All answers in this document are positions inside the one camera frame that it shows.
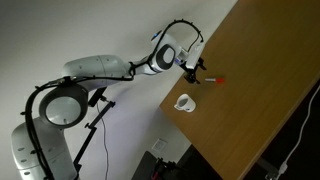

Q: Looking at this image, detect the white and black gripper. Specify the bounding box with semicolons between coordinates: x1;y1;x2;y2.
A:
184;42;207;84

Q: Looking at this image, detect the red capped white pen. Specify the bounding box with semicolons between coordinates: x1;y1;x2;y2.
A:
205;78;225;83

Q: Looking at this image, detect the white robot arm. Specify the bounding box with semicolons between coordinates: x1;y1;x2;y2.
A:
11;31;205;180

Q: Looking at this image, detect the white ceramic mug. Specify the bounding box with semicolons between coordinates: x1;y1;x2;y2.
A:
174;94;196;112

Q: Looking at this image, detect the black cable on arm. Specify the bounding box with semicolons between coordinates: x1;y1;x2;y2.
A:
150;18;204;64

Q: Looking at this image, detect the white wall socket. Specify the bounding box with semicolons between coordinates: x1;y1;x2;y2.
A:
152;138;168;152

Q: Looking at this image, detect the black camera stand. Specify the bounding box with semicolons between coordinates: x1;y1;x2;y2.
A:
73;88;115;172

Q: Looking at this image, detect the white cable on floor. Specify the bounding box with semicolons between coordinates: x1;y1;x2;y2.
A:
265;84;320;180

